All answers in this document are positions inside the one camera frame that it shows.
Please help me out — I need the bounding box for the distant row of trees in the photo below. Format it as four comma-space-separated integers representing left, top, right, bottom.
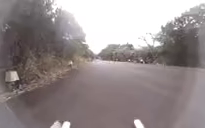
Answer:
98, 42, 158, 64

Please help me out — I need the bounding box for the grey asphalt road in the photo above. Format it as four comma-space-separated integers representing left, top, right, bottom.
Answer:
0, 59, 205, 128

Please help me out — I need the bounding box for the dry grass verge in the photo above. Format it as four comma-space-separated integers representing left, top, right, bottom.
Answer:
0, 55, 91, 108

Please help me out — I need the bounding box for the robot's own part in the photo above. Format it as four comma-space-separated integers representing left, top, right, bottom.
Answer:
61, 120, 72, 128
133, 118, 145, 128

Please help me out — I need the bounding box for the group of trees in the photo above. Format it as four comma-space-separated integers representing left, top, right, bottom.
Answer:
154, 1, 205, 69
0, 0, 96, 76

